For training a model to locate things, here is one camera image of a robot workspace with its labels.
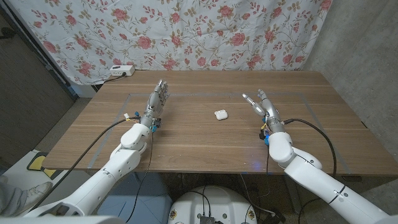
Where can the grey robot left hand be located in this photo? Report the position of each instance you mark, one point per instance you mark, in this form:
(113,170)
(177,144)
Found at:
(155,102)

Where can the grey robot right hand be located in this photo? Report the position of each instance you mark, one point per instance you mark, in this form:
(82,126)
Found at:
(270,113)

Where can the white AirPods case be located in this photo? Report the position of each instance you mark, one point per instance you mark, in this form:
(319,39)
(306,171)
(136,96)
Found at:
(221,115)

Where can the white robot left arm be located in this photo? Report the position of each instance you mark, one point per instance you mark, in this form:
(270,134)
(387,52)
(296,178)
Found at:
(105,180)

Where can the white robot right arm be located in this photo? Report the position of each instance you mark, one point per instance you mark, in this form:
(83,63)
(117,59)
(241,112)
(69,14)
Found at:
(320,180)

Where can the white power strip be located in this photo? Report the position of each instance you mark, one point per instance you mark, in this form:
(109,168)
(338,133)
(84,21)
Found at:
(122,70)

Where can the floral backdrop cloth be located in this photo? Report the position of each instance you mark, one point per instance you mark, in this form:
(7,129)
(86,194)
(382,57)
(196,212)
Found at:
(186,34)

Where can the grey table leg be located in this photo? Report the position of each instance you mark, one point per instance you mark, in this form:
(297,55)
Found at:
(293,193)

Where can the pale blue floor plate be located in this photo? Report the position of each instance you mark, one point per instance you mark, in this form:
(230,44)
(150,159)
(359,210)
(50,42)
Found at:
(155,199)

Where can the white round robot torso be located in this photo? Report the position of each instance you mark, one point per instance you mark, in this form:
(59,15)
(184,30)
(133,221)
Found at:
(224,202)

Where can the white sneaker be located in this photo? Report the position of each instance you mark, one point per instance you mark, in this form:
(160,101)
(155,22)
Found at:
(35,194)

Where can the white floor board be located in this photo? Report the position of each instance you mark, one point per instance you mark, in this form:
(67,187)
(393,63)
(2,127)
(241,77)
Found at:
(18,174)

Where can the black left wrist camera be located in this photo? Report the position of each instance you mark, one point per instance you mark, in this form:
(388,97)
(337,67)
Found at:
(157,123)

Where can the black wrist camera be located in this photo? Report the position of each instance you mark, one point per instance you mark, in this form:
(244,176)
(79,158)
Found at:
(157,123)
(262,134)

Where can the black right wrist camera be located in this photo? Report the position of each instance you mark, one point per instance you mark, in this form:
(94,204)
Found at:
(262,134)

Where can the black door frame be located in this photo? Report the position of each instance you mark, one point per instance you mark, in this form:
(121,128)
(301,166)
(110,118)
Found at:
(53,73)

